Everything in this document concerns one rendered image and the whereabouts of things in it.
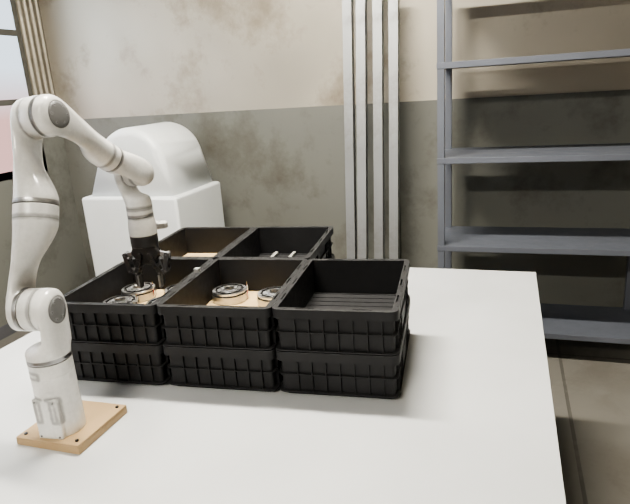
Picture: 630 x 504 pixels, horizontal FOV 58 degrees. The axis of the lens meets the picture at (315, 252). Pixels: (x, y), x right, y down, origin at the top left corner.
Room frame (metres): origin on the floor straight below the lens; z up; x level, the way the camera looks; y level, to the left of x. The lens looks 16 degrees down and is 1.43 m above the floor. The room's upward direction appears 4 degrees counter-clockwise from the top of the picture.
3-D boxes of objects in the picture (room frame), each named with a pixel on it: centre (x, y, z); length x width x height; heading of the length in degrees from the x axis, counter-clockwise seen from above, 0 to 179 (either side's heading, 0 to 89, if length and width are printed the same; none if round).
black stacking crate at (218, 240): (1.95, 0.41, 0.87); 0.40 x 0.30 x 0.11; 166
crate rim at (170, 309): (1.49, 0.21, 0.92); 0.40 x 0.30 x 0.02; 166
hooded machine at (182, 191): (3.51, 0.98, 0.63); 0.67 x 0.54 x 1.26; 71
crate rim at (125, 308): (1.56, 0.50, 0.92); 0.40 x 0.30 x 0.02; 166
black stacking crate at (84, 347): (1.56, 0.50, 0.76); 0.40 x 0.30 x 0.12; 166
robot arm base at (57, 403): (1.15, 0.59, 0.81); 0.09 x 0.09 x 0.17; 76
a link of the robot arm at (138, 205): (1.55, 0.48, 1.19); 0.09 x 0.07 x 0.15; 67
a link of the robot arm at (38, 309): (1.15, 0.60, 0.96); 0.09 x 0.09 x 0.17; 79
